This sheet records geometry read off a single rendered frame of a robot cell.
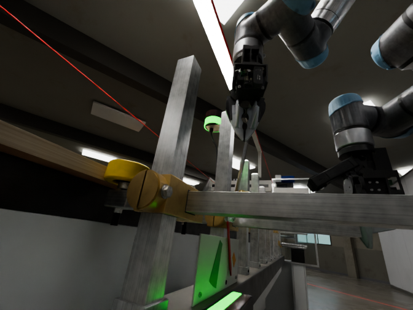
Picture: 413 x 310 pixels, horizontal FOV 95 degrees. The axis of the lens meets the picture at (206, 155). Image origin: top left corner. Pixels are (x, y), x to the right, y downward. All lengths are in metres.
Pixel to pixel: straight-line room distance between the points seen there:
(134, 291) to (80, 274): 0.22
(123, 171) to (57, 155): 0.10
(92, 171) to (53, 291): 0.20
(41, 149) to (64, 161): 0.03
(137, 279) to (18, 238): 0.21
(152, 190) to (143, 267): 0.09
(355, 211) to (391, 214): 0.03
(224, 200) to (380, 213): 0.16
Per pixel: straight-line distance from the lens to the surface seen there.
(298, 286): 3.04
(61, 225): 0.43
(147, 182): 0.24
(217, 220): 0.46
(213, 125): 0.59
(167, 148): 0.28
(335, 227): 0.51
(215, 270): 0.42
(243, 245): 0.72
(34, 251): 0.42
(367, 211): 0.26
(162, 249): 0.26
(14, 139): 0.35
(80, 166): 0.39
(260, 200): 0.25
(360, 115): 0.59
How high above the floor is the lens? 0.79
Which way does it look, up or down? 23 degrees up
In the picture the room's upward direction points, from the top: 7 degrees clockwise
